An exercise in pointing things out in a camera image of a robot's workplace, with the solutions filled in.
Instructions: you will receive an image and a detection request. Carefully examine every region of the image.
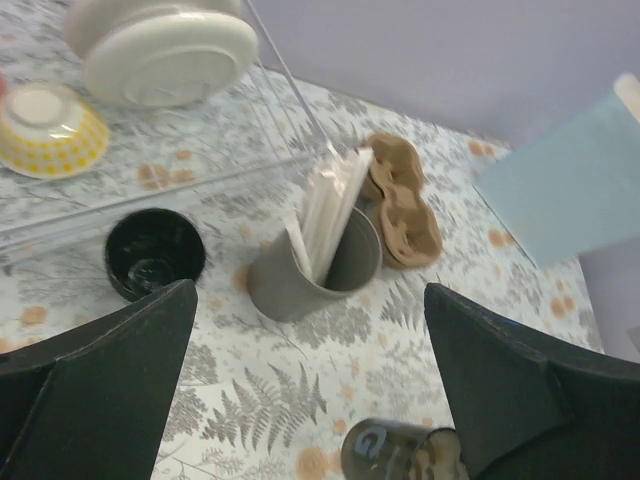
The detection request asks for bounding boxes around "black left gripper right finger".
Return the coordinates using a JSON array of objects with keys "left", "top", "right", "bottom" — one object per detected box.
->
[{"left": 424, "top": 283, "right": 639, "bottom": 479}]

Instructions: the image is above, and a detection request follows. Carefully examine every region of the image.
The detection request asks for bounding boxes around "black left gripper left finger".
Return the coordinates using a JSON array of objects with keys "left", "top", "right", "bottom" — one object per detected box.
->
[{"left": 1, "top": 280, "right": 198, "bottom": 479}]

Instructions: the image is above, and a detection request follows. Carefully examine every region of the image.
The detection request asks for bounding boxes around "stack of black cups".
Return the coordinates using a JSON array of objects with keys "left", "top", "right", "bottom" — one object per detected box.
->
[{"left": 103, "top": 208, "right": 206, "bottom": 302}]

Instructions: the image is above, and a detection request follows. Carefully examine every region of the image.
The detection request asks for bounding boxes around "brown cardboard cup carrier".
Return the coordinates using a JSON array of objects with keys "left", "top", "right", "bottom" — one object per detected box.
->
[{"left": 360, "top": 133, "right": 443, "bottom": 270}]

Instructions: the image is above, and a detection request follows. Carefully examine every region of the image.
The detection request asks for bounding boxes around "grey cylindrical straw holder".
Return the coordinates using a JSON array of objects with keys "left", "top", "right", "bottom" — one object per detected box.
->
[{"left": 247, "top": 208, "right": 382, "bottom": 323}]

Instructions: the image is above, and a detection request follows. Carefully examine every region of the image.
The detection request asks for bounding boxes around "light blue paper bag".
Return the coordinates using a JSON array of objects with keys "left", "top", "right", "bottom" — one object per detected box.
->
[{"left": 475, "top": 74, "right": 639, "bottom": 268}]

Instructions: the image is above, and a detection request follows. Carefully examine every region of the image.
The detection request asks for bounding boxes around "yellow polka dot bowl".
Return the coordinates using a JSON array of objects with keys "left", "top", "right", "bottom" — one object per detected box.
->
[{"left": 1, "top": 82, "right": 110, "bottom": 179}]

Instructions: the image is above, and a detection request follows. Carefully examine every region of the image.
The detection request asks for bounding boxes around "wrapped white straws bundle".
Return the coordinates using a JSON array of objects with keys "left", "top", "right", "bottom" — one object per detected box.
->
[{"left": 283, "top": 147, "right": 374, "bottom": 285}]

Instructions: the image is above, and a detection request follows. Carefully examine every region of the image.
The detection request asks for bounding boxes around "floral patterned table mat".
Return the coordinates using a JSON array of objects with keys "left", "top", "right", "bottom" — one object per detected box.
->
[{"left": 0, "top": 0, "right": 609, "bottom": 480}]

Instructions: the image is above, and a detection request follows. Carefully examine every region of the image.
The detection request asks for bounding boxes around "white ceramic plate front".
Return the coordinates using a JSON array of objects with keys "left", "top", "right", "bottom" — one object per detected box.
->
[{"left": 84, "top": 11, "right": 259, "bottom": 108}]

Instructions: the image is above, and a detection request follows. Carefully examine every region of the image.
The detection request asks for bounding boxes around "white wire dish rack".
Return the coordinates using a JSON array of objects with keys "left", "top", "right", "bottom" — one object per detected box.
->
[{"left": 1, "top": 1, "right": 329, "bottom": 266}]

